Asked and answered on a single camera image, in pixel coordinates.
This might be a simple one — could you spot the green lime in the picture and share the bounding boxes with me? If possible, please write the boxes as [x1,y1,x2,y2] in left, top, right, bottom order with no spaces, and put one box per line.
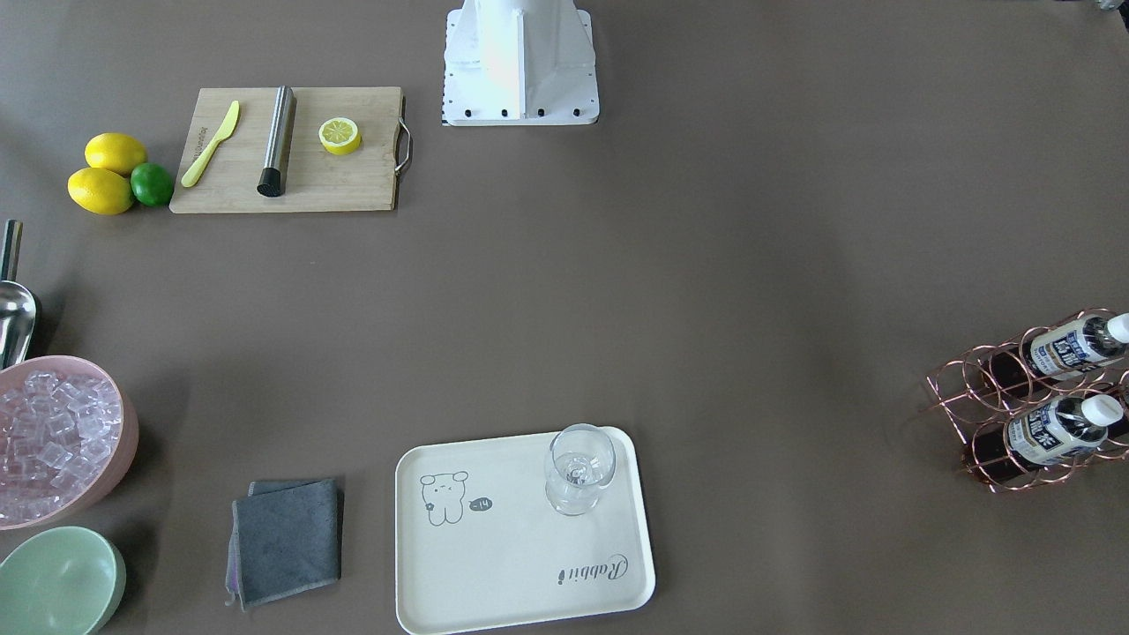
[129,162,175,206]

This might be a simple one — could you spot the tea bottle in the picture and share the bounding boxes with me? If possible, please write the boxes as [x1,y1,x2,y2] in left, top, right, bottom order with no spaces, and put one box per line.
[965,394,1124,480]
[987,314,1128,386]

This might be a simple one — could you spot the grey folded cloth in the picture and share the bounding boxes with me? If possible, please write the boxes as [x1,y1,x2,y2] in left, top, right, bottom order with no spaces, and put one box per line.
[225,478,343,611]

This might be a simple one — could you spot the steel muddler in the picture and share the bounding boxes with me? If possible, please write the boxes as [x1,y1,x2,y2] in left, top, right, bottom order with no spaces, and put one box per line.
[257,86,297,198]

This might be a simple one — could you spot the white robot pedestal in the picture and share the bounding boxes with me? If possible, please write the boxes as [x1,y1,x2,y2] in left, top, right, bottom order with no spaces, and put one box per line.
[441,1,601,127]

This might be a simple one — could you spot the yellow plastic knife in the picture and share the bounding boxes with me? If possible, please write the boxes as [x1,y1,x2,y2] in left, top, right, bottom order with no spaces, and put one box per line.
[180,101,240,188]

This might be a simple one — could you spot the pink bowl of ice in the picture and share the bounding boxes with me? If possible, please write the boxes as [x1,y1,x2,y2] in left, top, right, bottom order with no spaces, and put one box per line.
[1,356,138,531]

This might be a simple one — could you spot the tea bottle front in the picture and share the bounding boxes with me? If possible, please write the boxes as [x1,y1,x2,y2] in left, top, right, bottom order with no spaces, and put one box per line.
[965,394,1124,480]

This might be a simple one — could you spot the clear wine glass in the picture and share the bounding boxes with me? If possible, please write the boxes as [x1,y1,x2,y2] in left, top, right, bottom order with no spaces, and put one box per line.
[544,423,618,516]

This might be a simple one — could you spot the cream rabbit tray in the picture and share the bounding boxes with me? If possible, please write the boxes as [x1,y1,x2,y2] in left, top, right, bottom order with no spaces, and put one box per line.
[395,426,656,634]

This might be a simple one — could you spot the lemon two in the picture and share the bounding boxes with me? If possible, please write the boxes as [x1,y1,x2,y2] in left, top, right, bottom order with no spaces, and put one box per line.
[67,168,135,214]

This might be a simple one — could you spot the half lemon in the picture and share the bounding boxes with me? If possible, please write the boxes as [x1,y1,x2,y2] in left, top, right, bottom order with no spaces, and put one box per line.
[318,116,362,156]

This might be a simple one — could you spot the steel ice scoop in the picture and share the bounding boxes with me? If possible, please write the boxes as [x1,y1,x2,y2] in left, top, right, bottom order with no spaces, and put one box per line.
[1,220,40,369]

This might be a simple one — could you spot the tea bottle back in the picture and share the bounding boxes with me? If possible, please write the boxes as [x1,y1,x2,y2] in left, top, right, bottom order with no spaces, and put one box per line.
[987,314,1128,386]

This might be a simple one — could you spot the lemon one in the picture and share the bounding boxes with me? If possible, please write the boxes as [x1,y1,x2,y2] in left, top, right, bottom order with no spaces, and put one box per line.
[84,132,148,177]

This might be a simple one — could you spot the green bowl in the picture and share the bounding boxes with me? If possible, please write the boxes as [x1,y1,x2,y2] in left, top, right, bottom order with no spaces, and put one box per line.
[1,527,128,634]

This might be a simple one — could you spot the wooden cutting board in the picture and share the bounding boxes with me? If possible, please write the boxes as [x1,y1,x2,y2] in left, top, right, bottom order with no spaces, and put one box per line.
[169,86,404,214]

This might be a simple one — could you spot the copper wire bottle basket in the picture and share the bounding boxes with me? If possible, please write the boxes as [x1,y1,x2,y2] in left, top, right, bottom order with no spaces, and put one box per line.
[924,308,1126,493]

